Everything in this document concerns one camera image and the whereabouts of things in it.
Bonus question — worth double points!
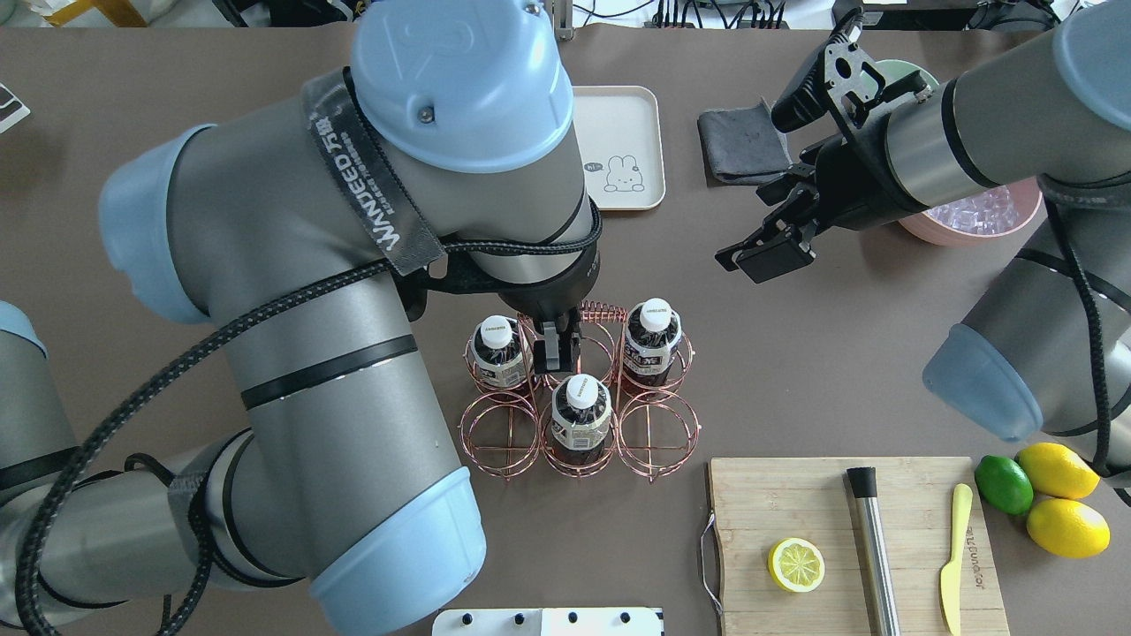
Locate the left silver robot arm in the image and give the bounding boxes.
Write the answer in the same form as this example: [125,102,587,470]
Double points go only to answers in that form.
[3,1,602,635]

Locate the copper wire bottle basket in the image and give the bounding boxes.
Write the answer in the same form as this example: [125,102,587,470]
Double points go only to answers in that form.
[457,298,702,481]

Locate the grey folded cloth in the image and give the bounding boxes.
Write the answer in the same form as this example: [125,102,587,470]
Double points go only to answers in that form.
[696,101,792,186]

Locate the tea bottle moved to tray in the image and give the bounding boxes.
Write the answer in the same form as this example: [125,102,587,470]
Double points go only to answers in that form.
[622,298,683,387]

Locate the cream rabbit tray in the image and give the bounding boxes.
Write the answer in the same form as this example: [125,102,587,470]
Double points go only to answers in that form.
[573,86,666,212]

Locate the steel muddler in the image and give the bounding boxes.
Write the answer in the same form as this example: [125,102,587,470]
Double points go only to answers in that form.
[846,466,903,635]

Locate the whole lemon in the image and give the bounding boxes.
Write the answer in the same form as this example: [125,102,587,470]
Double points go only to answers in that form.
[1015,442,1100,500]
[1025,498,1112,559]

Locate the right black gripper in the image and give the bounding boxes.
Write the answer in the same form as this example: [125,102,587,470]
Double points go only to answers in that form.
[714,18,929,284]

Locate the pink bowl with ice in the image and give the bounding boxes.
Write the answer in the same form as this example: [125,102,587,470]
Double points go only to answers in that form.
[898,178,1043,248]

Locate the whole lemon lower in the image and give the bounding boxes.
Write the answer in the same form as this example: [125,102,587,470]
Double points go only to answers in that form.
[1025,498,1112,559]

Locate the green bowl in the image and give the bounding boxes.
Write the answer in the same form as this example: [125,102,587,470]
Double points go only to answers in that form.
[867,59,938,103]

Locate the right black camera cable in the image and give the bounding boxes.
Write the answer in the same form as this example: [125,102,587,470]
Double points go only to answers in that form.
[1043,199,1116,478]

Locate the bamboo cutting board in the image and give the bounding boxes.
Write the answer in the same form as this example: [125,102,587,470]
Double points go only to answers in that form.
[708,458,975,635]

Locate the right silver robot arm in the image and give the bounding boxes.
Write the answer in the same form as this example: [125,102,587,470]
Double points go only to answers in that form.
[715,1,1130,498]

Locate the left braided black cable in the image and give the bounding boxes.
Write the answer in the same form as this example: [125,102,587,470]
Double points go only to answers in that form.
[14,212,605,636]

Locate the tea bottle in basket middle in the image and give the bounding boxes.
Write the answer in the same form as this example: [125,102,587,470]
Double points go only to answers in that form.
[550,372,611,466]

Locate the yellow plastic knife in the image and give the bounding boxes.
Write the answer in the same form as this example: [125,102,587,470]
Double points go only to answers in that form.
[938,483,973,635]

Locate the whole lemon upper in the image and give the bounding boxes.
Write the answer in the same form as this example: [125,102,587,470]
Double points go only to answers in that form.
[1015,442,1100,500]

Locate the tea bottle in basket corner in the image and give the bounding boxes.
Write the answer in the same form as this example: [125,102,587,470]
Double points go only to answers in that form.
[472,313,527,390]

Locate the green lime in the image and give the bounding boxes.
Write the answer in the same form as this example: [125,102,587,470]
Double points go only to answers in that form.
[974,455,1035,516]

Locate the half lemon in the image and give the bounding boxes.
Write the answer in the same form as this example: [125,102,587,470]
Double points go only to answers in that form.
[767,538,824,594]

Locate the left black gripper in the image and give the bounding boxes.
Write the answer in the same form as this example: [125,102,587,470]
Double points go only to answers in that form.
[497,248,601,375]

